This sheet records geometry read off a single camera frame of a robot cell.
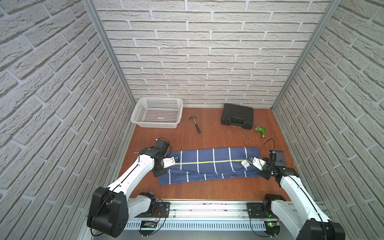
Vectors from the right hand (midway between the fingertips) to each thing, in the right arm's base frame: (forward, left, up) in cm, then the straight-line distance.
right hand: (264, 164), depth 86 cm
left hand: (+2, +62, +3) cm, 62 cm away
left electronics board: (-25, +65, -3) cm, 70 cm away
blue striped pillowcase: (+3, +32, -4) cm, 32 cm away
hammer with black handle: (+42, +40, -2) cm, 58 cm away
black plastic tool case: (+39, +7, +1) cm, 39 cm away
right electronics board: (-30, +5, -4) cm, 30 cm away
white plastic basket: (+42, +66, +5) cm, 78 cm away
